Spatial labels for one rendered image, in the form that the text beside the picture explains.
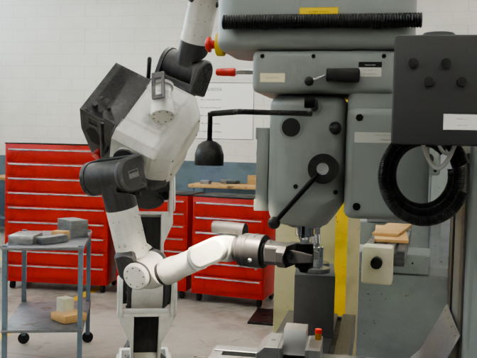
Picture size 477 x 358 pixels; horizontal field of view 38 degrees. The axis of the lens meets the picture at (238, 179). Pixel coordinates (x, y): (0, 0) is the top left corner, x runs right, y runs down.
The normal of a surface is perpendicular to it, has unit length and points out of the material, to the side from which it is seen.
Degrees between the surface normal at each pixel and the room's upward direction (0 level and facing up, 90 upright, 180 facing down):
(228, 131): 90
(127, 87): 58
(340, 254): 90
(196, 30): 112
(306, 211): 118
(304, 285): 90
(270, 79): 90
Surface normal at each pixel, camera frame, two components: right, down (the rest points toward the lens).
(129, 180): 0.88, -0.09
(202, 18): 0.15, 0.43
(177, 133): 0.73, -0.03
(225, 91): -0.20, 0.04
